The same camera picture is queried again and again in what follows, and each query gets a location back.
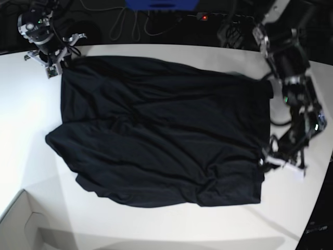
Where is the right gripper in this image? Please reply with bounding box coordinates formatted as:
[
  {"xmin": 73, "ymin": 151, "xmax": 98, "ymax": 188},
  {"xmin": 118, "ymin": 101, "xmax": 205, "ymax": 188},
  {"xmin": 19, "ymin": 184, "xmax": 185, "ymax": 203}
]
[{"xmin": 24, "ymin": 33, "xmax": 87, "ymax": 70}]

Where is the blue box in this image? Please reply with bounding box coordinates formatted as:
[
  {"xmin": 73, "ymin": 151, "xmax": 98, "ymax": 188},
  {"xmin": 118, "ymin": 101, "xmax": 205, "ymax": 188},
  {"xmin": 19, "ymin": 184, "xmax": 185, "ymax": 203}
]
[{"xmin": 125, "ymin": 0, "xmax": 199, "ymax": 10}]

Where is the dark navy t-shirt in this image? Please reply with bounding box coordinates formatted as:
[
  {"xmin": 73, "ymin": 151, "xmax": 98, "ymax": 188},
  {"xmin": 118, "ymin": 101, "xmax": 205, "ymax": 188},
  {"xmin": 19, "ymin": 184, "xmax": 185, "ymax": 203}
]
[{"xmin": 45, "ymin": 56, "xmax": 273, "ymax": 208}]

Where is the white looped cable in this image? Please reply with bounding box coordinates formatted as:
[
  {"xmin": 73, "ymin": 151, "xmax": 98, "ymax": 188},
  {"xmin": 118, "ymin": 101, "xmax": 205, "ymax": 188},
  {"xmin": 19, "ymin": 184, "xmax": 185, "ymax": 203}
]
[{"xmin": 79, "ymin": 0, "xmax": 183, "ymax": 41}]

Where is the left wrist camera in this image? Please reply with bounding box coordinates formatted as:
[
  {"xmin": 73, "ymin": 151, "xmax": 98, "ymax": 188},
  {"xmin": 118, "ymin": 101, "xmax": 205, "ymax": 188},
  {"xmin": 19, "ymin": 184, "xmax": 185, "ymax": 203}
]
[{"xmin": 292, "ymin": 168, "xmax": 305, "ymax": 181}]

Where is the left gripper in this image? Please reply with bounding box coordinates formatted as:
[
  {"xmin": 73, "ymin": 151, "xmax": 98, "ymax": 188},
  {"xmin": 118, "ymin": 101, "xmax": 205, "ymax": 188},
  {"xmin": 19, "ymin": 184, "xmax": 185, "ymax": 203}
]
[{"xmin": 259, "ymin": 135, "xmax": 307, "ymax": 173}]

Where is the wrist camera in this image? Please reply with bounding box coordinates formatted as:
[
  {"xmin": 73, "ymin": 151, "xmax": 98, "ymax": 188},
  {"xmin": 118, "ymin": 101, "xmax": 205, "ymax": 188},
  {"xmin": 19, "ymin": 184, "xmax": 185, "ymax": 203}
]
[
  {"xmin": 292, "ymin": 168, "xmax": 305, "ymax": 181},
  {"xmin": 45, "ymin": 64, "xmax": 62, "ymax": 79}
]

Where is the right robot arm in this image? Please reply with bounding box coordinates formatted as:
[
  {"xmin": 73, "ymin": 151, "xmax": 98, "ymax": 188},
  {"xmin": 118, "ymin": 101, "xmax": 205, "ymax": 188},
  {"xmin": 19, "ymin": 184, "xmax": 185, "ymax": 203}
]
[{"xmin": 17, "ymin": 1, "xmax": 87, "ymax": 79}]

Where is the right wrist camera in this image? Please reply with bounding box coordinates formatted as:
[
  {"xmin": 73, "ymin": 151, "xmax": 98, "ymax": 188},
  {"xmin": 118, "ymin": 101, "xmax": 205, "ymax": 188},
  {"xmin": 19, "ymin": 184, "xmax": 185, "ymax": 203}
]
[{"xmin": 45, "ymin": 64, "xmax": 62, "ymax": 79}]

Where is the white power strip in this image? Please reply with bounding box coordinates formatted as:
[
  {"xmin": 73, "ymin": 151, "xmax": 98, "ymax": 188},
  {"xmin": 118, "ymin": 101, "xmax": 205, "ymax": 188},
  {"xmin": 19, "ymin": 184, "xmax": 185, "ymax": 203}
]
[{"xmin": 194, "ymin": 12, "xmax": 253, "ymax": 21}]

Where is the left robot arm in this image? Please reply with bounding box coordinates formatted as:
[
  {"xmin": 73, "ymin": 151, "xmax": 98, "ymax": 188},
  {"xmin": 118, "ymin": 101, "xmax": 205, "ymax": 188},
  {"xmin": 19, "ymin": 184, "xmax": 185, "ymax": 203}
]
[{"xmin": 252, "ymin": 1, "xmax": 331, "ymax": 178}]

